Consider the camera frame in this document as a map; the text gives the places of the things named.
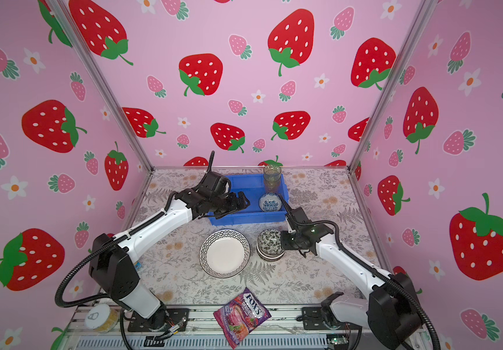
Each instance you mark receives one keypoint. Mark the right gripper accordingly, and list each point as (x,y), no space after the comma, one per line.
(283,240)

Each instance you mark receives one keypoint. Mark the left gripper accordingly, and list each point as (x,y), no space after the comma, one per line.
(235,205)

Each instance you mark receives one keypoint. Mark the white bowl with orange outside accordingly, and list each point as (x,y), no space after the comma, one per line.
(270,258)

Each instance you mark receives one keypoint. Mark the yellow transparent cup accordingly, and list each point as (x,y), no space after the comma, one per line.
(267,178)

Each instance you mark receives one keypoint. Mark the blue patterned bowl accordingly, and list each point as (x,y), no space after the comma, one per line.
(270,202)

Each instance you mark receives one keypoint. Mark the pink transparent cup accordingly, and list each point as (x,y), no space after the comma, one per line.
(272,188)

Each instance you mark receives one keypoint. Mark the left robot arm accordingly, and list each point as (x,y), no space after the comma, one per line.
(112,259)

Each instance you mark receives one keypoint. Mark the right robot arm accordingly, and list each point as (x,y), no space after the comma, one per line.
(391,309)

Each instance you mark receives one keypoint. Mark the blue plastic bin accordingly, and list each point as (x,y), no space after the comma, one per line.
(253,188)

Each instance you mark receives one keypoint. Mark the white plate with patterned rim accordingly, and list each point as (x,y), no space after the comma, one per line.
(224,254)

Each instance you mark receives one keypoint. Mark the purple Fox's candy bag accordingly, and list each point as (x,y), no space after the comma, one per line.
(240,317)

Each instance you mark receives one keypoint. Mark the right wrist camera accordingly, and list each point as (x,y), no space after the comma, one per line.
(297,218)

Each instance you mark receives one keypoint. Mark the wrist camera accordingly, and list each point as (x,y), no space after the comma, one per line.
(297,218)
(214,183)

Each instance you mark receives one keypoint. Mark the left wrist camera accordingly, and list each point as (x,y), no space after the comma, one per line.
(214,183)

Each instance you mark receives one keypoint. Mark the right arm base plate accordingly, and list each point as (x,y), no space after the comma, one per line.
(318,318)

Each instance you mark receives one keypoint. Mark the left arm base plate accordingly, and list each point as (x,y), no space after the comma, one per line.
(162,321)

